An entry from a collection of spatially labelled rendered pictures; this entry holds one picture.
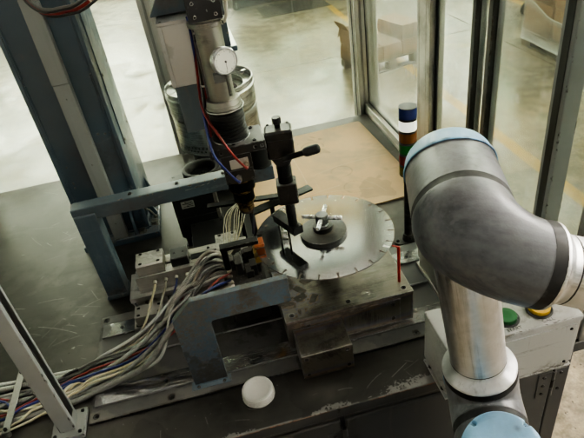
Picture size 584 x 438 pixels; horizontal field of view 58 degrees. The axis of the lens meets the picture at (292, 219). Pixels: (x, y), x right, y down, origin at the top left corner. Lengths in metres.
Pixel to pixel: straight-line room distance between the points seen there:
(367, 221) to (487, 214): 0.74
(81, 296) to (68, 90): 0.57
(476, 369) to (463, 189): 0.37
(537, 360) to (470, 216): 0.68
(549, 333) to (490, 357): 0.32
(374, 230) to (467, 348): 0.49
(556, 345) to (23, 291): 1.41
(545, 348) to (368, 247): 0.41
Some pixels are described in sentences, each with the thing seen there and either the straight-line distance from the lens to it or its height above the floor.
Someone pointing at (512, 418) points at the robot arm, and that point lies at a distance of 0.88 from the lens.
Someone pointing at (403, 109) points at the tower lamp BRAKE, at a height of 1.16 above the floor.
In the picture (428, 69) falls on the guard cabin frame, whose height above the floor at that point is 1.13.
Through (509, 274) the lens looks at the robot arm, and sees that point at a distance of 0.56.
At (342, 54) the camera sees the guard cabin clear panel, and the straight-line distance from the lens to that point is 2.24.
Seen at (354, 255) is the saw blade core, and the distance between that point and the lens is 1.18.
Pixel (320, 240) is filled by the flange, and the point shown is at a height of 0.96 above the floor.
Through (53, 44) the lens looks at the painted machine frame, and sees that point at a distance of 1.52.
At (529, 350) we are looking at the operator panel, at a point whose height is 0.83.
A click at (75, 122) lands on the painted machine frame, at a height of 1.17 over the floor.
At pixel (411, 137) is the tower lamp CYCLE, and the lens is 1.34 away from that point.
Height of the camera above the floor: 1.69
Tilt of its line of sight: 35 degrees down
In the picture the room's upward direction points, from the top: 9 degrees counter-clockwise
